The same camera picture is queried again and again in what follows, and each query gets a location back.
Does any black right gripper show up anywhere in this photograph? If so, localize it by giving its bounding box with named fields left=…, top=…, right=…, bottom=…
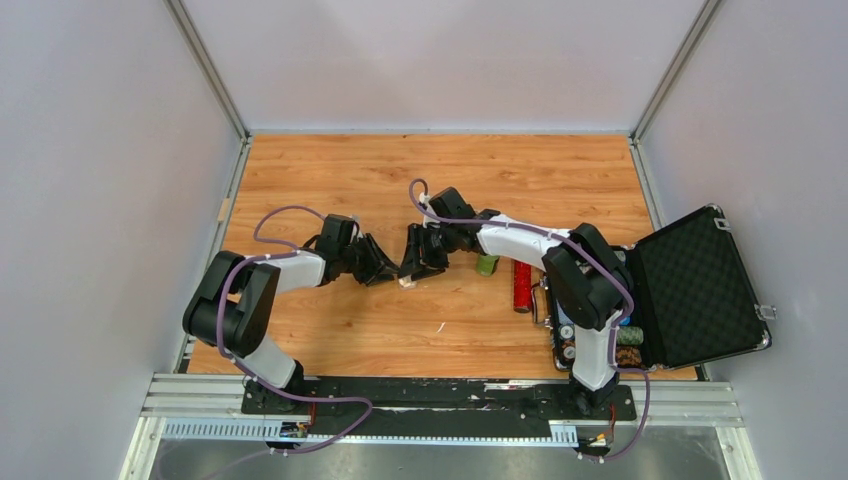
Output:
left=398, top=224, right=459, bottom=281

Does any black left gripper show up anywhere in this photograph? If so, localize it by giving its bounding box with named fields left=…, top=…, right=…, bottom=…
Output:
left=338, top=233, right=400, bottom=287

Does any green pill bottle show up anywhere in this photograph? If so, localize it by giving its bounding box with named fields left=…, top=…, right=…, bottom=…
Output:
left=475, top=254, right=500, bottom=277

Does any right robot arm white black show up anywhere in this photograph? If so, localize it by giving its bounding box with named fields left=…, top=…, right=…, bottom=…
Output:
left=398, top=187, right=635, bottom=418

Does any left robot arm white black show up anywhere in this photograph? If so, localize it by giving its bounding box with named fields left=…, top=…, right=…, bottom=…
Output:
left=182, top=214, right=399, bottom=413

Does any red glitter tube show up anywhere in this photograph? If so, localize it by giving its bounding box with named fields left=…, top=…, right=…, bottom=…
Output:
left=512, top=260, right=533, bottom=314

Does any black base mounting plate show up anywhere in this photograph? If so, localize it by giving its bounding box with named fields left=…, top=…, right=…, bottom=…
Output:
left=241, top=376, right=637, bottom=439

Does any orange black chip row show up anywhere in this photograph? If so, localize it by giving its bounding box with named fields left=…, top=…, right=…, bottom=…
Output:
left=558, top=324, right=645, bottom=368

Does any black poker chip case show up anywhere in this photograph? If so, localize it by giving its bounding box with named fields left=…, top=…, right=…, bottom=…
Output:
left=531, top=203, right=774, bottom=372

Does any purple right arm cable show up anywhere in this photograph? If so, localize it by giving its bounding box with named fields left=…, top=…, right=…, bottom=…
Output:
left=408, top=178, right=652, bottom=463

